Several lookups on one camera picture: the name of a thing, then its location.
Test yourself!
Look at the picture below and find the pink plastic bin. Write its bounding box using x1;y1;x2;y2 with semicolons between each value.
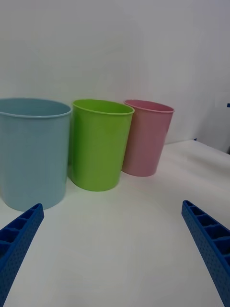
121;99;175;177

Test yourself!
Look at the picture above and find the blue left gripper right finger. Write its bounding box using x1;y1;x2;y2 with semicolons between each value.
181;200;230;307

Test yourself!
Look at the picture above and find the pale blue plastic bin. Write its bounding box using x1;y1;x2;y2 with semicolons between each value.
0;97;73;212

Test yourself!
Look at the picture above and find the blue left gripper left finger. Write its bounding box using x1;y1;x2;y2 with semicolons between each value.
0;203;45;307

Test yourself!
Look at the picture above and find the green plastic bin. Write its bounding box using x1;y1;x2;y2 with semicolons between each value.
71;98;135;192

